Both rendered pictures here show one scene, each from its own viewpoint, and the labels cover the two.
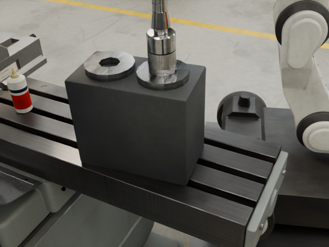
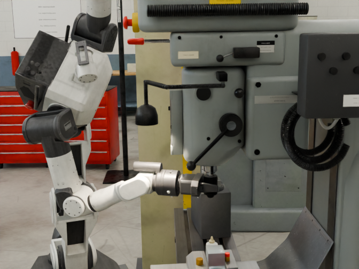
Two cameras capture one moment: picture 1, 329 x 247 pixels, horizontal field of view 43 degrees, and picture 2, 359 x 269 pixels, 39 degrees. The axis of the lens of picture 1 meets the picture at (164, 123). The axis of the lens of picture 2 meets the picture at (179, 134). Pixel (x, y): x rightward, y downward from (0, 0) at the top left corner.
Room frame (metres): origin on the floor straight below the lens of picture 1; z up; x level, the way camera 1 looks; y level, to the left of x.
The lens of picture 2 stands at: (1.73, 1.66, 1.75)
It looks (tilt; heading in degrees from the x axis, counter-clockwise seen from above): 12 degrees down; 240
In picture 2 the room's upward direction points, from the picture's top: 1 degrees counter-clockwise
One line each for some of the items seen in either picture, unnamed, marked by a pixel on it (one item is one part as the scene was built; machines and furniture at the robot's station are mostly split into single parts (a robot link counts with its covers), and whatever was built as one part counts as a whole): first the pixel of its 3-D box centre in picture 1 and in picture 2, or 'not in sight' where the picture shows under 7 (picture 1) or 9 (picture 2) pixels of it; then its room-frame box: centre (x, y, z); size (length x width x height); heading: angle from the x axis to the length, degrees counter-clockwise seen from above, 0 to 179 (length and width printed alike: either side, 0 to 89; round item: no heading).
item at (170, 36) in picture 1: (160, 35); not in sight; (0.62, 0.00, 1.19); 0.05 x 0.05 x 0.01
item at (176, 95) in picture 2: not in sight; (176, 121); (0.93, 0.29, 1.45); 0.04 x 0.04 x 0.21; 61
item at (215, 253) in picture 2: not in sight; (215, 258); (0.91, 0.48, 1.04); 0.06 x 0.05 x 0.06; 63
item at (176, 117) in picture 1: (139, 113); (209, 204); (0.64, 0.05, 1.03); 0.22 x 0.12 x 0.20; 69
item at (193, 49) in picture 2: not in sight; (224, 47); (0.80, 0.37, 1.68); 0.34 x 0.24 x 0.10; 151
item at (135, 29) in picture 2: not in sight; (135, 22); (1.04, 0.23, 1.76); 0.06 x 0.02 x 0.06; 61
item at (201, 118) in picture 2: not in sight; (211, 113); (0.83, 0.35, 1.47); 0.21 x 0.19 x 0.32; 61
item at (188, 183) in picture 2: not in sight; (184, 184); (0.90, 0.28, 1.23); 0.13 x 0.12 x 0.10; 46
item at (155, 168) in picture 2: not in sight; (151, 177); (0.98, 0.20, 1.24); 0.11 x 0.11 x 0.11; 46
